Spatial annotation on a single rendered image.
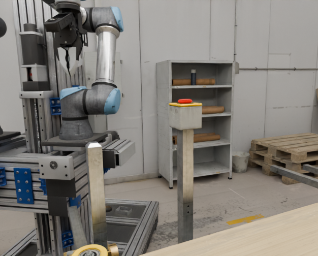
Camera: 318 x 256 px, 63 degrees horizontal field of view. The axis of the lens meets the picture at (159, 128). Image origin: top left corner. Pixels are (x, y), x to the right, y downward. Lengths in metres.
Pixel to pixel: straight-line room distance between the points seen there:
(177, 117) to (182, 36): 2.97
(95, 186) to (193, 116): 0.31
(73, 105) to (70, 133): 0.12
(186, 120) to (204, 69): 3.04
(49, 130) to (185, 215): 0.86
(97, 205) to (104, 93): 0.59
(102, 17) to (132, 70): 2.07
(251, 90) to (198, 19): 1.32
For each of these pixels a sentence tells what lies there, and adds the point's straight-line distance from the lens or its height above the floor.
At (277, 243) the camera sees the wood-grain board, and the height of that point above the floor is 0.90.
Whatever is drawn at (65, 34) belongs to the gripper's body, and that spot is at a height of 1.43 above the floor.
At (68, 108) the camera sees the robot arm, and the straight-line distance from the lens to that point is 1.20.
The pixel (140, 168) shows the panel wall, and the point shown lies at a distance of 3.55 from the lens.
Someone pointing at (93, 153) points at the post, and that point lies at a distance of 0.65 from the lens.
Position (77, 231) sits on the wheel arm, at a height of 0.84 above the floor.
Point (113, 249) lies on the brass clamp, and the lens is 0.77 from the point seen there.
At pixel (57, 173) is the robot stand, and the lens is 1.13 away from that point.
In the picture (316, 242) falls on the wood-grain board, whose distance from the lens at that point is 0.76.
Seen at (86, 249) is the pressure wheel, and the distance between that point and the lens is 0.67.
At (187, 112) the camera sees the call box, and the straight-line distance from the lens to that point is 0.70.
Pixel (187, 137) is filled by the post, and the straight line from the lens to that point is 0.73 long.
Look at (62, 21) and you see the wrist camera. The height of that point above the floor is 1.45.
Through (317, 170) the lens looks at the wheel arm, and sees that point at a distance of 1.63.
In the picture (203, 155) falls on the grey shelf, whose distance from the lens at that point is 3.86.
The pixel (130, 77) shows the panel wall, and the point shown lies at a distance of 3.35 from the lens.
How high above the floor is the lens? 1.27
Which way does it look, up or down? 10 degrees down
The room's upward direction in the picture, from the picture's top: 1 degrees counter-clockwise
